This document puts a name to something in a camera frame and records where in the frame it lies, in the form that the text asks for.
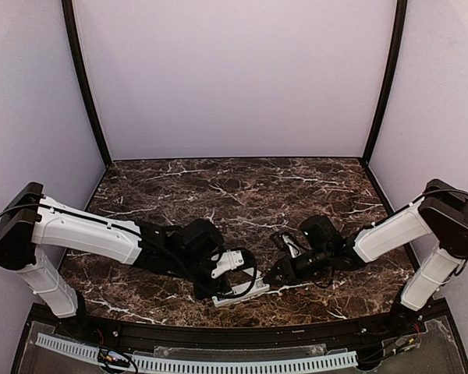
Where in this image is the white remote control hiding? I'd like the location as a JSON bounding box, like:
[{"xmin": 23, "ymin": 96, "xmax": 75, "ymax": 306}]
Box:
[{"xmin": 211, "ymin": 277, "xmax": 271, "ymax": 309}]

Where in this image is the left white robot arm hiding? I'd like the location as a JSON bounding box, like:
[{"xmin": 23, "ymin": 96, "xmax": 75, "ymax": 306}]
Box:
[{"xmin": 0, "ymin": 182, "xmax": 245, "ymax": 319}]

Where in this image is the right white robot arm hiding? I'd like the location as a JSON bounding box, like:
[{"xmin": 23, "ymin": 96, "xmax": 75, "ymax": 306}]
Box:
[{"xmin": 264, "ymin": 179, "xmax": 468, "ymax": 313}]

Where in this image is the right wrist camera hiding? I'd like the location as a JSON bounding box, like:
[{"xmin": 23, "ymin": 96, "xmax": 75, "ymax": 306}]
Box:
[{"xmin": 270, "ymin": 232, "xmax": 303, "ymax": 258}]

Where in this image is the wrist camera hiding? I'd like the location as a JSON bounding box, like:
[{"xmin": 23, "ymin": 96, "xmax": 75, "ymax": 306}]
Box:
[
  {"xmin": 211, "ymin": 249, "xmax": 245, "ymax": 279},
  {"xmin": 270, "ymin": 232, "xmax": 303, "ymax": 258}
]

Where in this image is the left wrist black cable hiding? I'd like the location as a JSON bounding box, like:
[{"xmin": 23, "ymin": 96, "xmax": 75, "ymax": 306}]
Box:
[{"xmin": 155, "ymin": 233, "xmax": 258, "ymax": 299}]

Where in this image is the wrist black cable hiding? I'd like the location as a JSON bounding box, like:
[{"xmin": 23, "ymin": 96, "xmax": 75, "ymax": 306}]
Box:
[
  {"xmin": 155, "ymin": 233, "xmax": 258, "ymax": 299},
  {"xmin": 311, "ymin": 268, "xmax": 336, "ymax": 289}
]

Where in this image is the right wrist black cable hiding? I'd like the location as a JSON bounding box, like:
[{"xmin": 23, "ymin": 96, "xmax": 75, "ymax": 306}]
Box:
[{"xmin": 311, "ymin": 268, "xmax": 336, "ymax": 289}]

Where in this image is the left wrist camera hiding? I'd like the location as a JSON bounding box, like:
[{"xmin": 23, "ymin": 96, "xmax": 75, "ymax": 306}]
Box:
[{"xmin": 211, "ymin": 249, "xmax": 245, "ymax": 279}]

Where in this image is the black front table rail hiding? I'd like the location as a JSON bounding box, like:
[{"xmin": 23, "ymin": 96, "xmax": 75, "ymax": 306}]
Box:
[{"xmin": 56, "ymin": 313, "xmax": 417, "ymax": 351}]

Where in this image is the white slotted cable duct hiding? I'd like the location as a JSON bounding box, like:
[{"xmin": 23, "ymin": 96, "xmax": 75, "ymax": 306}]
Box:
[{"xmin": 35, "ymin": 333, "xmax": 358, "ymax": 373}]

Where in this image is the right black frame post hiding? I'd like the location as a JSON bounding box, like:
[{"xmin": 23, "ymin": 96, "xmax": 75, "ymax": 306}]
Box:
[{"xmin": 362, "ymin": 0, "xmax": 408, "ymax": 164}]

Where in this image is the black frame post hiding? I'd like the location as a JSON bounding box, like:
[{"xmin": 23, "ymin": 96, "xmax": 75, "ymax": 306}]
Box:
[
  {"xmin": 61, "ymin": 0, "xmax": 112, "ymax": 168},
  {"xmin": 362, "ymin": 0, "xmax": 408, "ymax": 164}
]

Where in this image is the left black frame post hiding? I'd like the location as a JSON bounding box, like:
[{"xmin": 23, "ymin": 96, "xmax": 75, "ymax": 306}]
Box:
[{"xmin": 61, "ymin": 0, "xmax": 112, "ymax": 168}]

